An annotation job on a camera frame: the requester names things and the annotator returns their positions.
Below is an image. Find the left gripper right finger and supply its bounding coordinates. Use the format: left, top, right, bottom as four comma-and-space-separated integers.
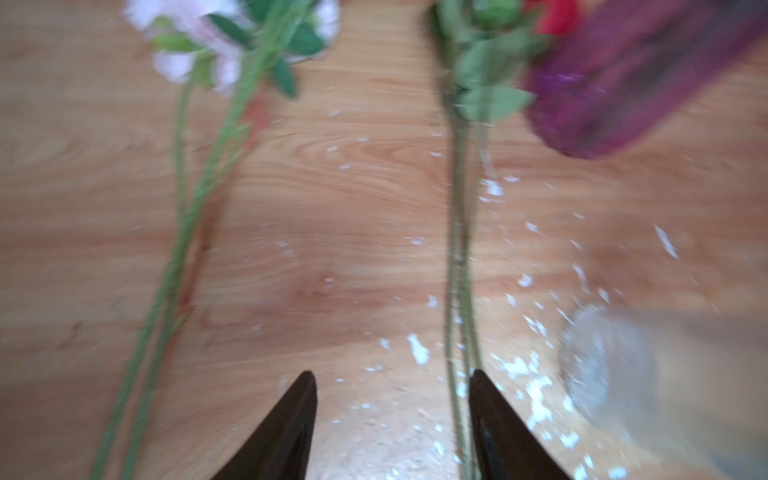
469, 369, 570, 480

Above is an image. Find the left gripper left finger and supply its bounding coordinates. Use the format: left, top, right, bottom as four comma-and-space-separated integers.
212, 371, 318, 480

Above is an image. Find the purple ribbed glass vase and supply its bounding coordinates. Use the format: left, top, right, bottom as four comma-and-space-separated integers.
527, 1, 767, 160

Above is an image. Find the pink mini rose spray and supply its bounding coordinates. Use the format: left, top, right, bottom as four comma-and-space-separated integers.
426, 1, 582, 479

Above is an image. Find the clear ribbed glass vase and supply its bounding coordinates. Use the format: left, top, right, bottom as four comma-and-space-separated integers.
559, 306, 767, 479

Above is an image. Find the mixed flower bunch on table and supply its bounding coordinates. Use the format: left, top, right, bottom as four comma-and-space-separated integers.
89, 1, 341, 479

